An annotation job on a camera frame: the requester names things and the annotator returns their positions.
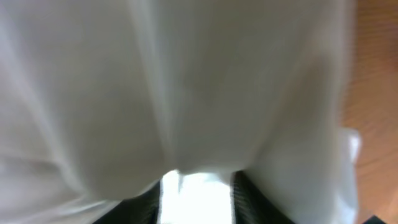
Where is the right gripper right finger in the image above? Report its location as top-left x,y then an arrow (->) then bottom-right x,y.
231,171 -> 294,224

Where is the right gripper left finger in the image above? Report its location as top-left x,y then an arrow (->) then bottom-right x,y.
93,181 -> 161,224

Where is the white Mr Robot t-shirt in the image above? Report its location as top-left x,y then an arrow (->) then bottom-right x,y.
1,0 -> 359,223

